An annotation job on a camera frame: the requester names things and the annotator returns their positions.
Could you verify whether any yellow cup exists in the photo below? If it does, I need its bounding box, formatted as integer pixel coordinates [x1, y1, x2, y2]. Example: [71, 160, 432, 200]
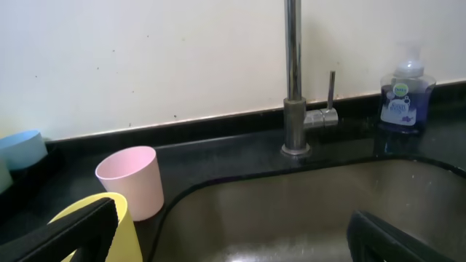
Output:
[49, 191, 143, 262]

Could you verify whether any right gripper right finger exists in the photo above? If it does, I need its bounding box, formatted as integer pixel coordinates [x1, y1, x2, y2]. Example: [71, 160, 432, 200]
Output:
[346, 210, 456, 262]

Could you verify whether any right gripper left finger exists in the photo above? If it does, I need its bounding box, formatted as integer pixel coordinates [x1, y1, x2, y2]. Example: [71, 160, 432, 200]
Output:
[0, 197, 119, 262]

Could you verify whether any black tray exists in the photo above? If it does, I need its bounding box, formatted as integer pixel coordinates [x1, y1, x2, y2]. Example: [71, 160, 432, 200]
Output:
[0, 145, 66, 226]

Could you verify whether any steel sink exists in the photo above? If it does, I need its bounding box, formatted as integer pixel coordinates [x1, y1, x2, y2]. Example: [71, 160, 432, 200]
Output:
[149, 156, 466, 262]

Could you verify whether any blue cup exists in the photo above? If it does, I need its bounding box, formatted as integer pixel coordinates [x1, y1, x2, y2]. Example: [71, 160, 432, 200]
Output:
[0, 130, 49, 171]

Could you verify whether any pink cup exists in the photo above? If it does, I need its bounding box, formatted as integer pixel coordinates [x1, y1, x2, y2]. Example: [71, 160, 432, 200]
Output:
[95, 146, 165, 222]

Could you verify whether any green cup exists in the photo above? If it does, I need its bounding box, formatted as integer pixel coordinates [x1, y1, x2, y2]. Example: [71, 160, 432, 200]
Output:
[0, 158, 15, 194]

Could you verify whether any steel tap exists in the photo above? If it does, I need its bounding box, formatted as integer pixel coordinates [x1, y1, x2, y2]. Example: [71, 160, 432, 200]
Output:
[280, 0, 339, 156]

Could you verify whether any blue soap bottle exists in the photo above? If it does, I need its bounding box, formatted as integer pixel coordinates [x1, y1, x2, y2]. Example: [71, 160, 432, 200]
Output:
[376, 43, 437, 135]

